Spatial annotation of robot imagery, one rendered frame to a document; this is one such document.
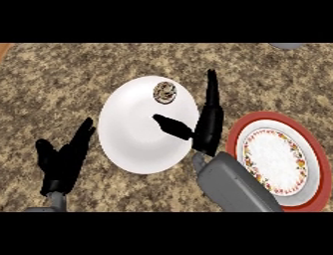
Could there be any grey rounded object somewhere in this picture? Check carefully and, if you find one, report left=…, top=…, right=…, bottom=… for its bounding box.
left=267, top=42, right=309, bottom=51

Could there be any plain white plate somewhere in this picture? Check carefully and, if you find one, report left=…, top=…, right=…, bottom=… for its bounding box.
left=97, top=75, right=199, bottom=175

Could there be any brown speckled cupcake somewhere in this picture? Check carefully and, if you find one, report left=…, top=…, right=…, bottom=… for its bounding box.
left=152, top=81, right=177, bottom=105

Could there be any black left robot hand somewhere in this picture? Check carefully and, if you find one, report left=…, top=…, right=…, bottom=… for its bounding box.
left=34, top=117, right=97, bottom=197

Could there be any red-rimmed floral plate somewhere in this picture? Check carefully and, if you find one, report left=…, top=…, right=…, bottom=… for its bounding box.
left=223, top=111, right=333, bottom=213

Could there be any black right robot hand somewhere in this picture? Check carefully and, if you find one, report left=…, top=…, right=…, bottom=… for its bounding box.
left=152, top=68, right=224, bottom=157

